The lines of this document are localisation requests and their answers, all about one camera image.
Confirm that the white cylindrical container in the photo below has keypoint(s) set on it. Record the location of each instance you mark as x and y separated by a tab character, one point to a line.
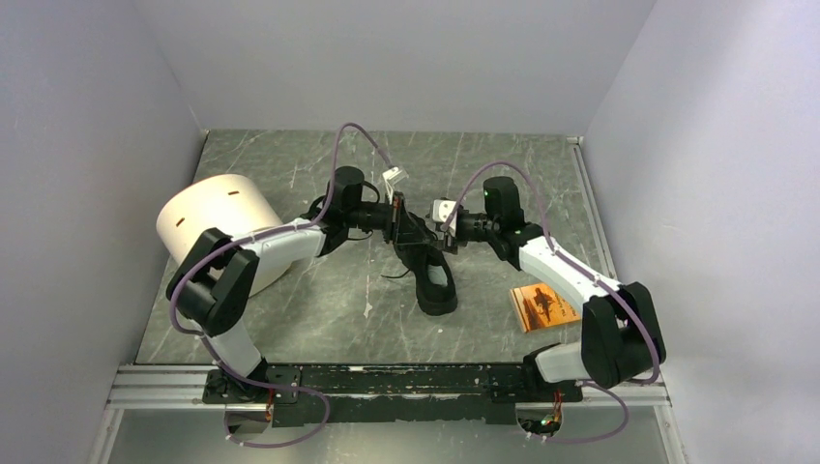
231	203

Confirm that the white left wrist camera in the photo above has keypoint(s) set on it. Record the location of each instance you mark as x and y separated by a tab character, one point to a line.
391	178

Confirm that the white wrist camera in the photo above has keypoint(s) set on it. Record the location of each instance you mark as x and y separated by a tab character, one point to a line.
391	178
443	213

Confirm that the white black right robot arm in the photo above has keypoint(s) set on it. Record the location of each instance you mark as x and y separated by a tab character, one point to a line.
620	339

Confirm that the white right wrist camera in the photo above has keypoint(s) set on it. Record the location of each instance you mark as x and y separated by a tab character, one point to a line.
443	213

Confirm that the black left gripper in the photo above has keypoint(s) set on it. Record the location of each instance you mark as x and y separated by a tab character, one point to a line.
413	234

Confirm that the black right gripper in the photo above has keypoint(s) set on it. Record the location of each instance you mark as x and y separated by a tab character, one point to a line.
453	241

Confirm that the orange book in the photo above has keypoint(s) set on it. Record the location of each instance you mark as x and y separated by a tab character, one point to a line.
538	307

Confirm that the black shoelace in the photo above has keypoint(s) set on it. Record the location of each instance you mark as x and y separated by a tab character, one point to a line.
403	274

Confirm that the black shoe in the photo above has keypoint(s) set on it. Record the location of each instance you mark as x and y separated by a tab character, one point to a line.
434	280

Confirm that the aluminium frame rail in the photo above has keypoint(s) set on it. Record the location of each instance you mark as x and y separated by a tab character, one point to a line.
182	385

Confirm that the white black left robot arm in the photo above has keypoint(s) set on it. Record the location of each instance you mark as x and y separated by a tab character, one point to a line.
229	244

